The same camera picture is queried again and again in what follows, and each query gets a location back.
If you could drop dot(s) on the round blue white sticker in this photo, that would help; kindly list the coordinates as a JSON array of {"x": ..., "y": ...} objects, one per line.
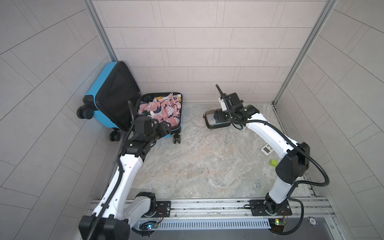
[{"x": 312, "y": 221}]

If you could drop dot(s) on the right circuit board with wires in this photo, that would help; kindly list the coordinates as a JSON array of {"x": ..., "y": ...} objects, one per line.
[{"x": 277, "y": 225}]

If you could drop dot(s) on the clear black-trimmed toiletry pouch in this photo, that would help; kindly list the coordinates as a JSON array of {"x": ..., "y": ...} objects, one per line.
[{"x": 213, "y": 120}]

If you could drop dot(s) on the small green block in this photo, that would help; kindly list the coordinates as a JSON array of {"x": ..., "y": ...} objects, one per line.
[{"x": 273, "y": 163}]

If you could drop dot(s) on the white ventilation grille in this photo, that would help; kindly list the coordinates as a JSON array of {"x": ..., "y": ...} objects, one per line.
[{"x": 214, "y": 224}]

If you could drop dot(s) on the left circuit board with wires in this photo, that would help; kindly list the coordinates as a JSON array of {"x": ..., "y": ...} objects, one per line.
[{"x": 149, "y": 226}]

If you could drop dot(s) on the aluminium mounting rail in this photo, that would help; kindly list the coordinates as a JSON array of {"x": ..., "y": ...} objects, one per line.
[{"x": 242, "y": 208}]

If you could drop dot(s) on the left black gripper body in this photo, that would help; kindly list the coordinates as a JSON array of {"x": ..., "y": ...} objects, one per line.
[{"x": 159, "y": 131}]

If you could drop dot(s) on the small white remote control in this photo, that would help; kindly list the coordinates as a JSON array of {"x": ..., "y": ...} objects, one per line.
[{"x": 267, "y": 149}]

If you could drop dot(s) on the blue hard-shell suitcase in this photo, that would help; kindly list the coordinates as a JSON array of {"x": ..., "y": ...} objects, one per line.
[{"x": 114, "y": 99}]

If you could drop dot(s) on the white yellow blue patterned shirt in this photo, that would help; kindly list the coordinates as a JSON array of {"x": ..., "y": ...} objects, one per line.
[{"x": 170, "y": 97}]

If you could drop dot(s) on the circuit board with wires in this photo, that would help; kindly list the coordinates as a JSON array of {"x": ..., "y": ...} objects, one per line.
[
  {"x": 277, "y": 225},
  {"x": 149, "y": 226}
]

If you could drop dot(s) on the pink navy patterned garment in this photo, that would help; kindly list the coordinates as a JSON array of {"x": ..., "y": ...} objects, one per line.
[{"x": 163, "y": 111}]

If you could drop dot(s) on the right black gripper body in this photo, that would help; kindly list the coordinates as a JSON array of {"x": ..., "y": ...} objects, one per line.
[{"x": 231, "y": 112}]

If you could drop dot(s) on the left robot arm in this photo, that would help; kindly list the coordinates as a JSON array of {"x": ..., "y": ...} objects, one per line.
[{"x": 110, "y": 220}]

